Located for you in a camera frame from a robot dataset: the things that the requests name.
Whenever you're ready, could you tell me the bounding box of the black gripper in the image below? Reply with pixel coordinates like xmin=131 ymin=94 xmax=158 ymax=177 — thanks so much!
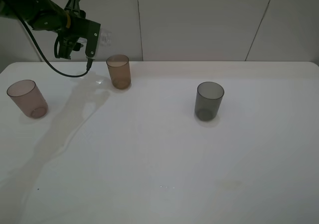
xmin=56 ymin=17 xmax=86 ymax=60

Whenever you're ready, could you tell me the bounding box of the clear plastic water bottle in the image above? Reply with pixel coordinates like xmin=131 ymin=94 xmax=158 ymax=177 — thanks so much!
xmin=85 ymin=28 xmax=112 ymax=48

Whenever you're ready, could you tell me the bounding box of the dark green robot arm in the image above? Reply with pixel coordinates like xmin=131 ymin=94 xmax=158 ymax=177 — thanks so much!
xmin=0 ymin=0 xmax=86 ymax=59

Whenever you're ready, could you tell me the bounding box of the translucent orange plastic cup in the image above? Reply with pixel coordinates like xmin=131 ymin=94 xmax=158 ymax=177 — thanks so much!
xmin=106 ymin=54 xmax=131 ymax=90

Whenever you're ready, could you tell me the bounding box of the translucent pink plastic cup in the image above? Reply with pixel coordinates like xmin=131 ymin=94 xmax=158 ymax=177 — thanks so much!
xmin=6 ymin=80 xmax=48 ymax=119

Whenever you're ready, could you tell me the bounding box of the translucent grey plastic cup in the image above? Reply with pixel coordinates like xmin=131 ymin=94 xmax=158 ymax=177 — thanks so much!
xmin=194 ymin=82 xmax=225 ymax=121

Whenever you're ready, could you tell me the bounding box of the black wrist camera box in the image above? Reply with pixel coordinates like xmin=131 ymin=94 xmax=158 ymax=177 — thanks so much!
xmin=63 ymin=0 xmax=102 ymax=61

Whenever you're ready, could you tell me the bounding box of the black camera cable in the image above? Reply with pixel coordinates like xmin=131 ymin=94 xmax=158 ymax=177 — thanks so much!
xmin=18 ymin=14 xmax=94 ymax=79

